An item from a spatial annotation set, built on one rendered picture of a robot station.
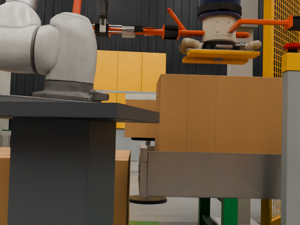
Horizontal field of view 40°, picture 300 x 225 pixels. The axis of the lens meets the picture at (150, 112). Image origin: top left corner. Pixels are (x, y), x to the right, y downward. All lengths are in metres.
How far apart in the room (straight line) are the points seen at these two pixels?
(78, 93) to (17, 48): 0.23
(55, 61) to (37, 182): 0.36
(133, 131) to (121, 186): 1.90
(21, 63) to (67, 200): 0.44
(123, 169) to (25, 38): 0.84
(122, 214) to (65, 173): 0.76
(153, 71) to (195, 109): 7.57
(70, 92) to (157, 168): 0.64
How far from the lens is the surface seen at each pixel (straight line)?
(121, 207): 1.94
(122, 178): 1.92
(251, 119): 1.98
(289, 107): 1.69
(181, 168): 1.77
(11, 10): 1.40
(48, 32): 1.32
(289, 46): 1.72
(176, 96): 1.92
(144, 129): 3.78
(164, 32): 2.11
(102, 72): 9.39
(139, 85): 9.40
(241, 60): 2.24
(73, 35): 1.30
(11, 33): 1.35
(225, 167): 1.80
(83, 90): 1.30
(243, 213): 3.21
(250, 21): 1.96
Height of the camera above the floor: 0.68
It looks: 3 degrees up
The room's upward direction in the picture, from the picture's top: 2 degrees clockwise
